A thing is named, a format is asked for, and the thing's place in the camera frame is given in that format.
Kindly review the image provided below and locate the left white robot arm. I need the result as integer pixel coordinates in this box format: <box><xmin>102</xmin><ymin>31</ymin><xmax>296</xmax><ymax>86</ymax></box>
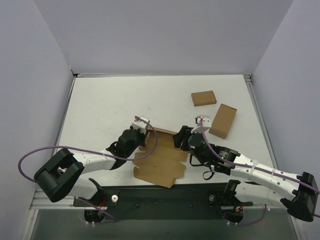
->
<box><xmin>33</xmin><ymin>126</ymin><xmax>147</xmax><ymax>206</ymax></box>

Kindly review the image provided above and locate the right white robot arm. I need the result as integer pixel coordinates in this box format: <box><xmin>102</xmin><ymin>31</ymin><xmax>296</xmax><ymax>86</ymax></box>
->
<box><xmin>172</xmin><ymin>125</ymin><xmax>320</xmax><ymax>222</ymax></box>

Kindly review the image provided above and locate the long folded cardboard box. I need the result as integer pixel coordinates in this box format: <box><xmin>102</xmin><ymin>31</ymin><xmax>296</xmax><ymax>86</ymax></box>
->
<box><xmin>209</xmin><ymin>104</ymin><xmax>237</xmax><ymax>139</ymax></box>

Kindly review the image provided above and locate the small folded cardboard box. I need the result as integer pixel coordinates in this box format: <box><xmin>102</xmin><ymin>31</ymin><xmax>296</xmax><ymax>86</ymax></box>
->
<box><xmin>191</xmin><ymin>90</ymin><xmax>217</xmax><ymax>107</ymax></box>

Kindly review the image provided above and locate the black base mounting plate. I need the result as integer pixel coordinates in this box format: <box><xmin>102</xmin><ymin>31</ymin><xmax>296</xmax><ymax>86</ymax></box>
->
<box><xmin>84</xmin><ymin>183</ymin><xmax>253</xmax><ymax>222</ymax></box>

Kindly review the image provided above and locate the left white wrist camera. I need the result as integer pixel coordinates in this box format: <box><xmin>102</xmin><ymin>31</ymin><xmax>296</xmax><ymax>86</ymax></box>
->
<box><xmin>131</xmin><ymin>116</ymin><xmax>150</xmax><ymax>135</ymax></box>

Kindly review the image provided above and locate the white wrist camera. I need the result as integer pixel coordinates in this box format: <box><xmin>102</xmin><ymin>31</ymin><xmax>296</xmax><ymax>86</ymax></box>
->
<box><xmin>131</xmin><ymin>116</ymin><xmax>150</xmax><ymax>135</ymax></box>
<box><xmin>191</xmin><ymin>115</ymin><xmax>212</xmax><ymax>134</ymax></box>

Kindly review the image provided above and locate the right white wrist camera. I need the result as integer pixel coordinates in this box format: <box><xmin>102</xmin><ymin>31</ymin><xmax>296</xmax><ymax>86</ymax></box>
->
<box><xmin>191</xmin><ymin>115</ymin><xmax>212</xmax><ymax>134</ymax></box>

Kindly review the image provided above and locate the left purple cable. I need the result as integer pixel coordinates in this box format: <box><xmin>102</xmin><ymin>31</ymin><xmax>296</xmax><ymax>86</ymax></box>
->
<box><xmin>17</xmin><ymin>119</ymin><xmax>159</xmax><ymax>183</ymax></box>

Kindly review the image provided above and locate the aluminium table frame rail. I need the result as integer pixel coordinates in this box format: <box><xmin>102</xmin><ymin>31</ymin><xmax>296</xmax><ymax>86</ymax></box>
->
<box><xmin>29</xmin><ymin>190</ymin><xmax>76</xmax><ymax>210</ymax></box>

